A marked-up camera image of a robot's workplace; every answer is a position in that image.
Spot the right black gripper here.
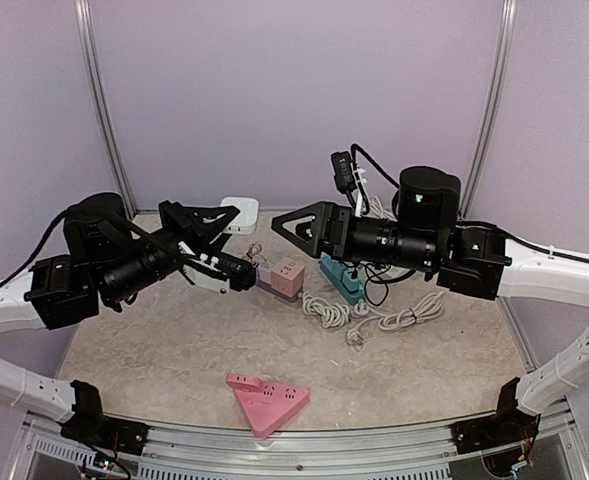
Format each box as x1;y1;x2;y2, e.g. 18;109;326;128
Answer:
270;199;440;272

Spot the white square charger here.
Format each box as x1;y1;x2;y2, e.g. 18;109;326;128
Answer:
220;196;260;235

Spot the teal power strip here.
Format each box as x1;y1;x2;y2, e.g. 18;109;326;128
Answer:
318;254;365;306

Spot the pink white usb cable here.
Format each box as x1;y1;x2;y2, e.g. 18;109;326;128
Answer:
243;242;270;266

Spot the pink cube socket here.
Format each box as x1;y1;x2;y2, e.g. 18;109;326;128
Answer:
270;257;305;302

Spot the teal charger plug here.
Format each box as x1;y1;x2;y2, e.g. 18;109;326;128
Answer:
339;268;365;302

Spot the small white charger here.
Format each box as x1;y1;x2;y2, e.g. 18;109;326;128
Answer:
256;263;271;284

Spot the purple power strip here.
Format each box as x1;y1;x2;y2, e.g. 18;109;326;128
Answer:
255;258;305;303

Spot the pink triangular power strip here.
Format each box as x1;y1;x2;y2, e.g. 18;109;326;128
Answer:
231;380;310;439

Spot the pink square plug adapter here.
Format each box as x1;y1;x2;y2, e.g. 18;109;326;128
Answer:
226;373;264;393

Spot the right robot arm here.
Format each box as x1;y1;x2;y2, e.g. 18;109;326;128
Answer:
271;166;589;444

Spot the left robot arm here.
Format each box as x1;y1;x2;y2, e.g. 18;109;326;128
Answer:
0;192;254;333

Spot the white round plug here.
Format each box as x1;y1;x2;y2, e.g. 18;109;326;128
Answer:
352;302;370;318

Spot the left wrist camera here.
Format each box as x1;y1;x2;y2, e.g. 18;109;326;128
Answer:
178;241;256;294

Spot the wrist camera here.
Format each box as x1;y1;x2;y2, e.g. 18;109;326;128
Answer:
330;151;370;217
178;241;256;294

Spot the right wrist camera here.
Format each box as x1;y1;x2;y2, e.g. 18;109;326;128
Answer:
330;151;370;217

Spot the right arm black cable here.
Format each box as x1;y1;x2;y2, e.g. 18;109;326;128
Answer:
349;143;589;266

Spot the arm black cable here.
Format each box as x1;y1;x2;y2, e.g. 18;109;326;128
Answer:
349;143;589;266
0;209;75;301

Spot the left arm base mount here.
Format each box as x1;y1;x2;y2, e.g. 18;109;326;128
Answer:
61;415;150;456

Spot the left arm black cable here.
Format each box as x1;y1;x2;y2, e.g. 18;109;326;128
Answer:
0;209;75;301

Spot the aluminium front rail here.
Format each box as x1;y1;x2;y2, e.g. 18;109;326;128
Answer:
8;401;589;479

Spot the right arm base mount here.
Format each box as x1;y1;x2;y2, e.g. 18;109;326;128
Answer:
450;409;540;455

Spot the right aluminium corner post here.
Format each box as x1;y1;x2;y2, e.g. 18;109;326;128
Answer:
459;0;518;219

